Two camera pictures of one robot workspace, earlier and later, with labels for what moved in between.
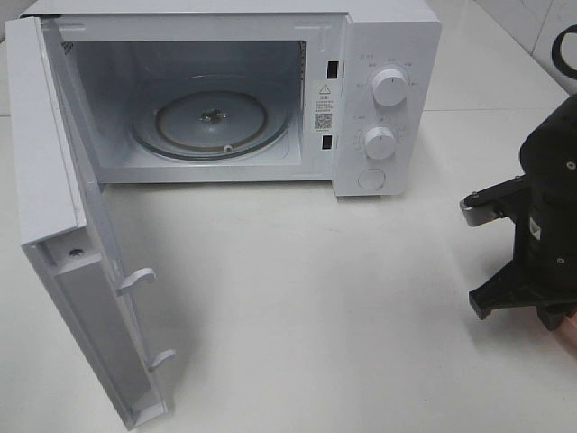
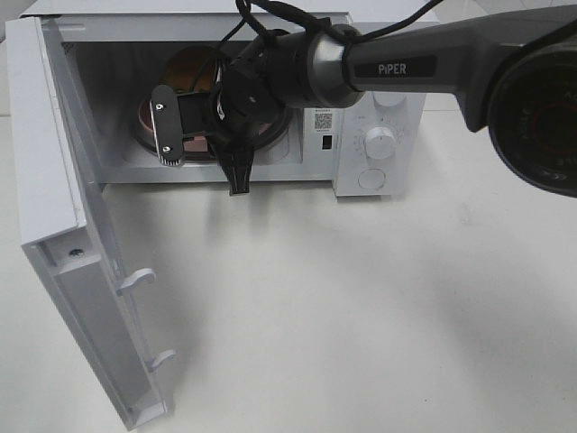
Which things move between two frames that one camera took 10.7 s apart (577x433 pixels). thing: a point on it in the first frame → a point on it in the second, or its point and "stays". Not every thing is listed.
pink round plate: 566,335 → 269,133
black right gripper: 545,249 → 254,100
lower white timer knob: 380,143 stays
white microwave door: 65,225 stays
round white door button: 371,179 stays
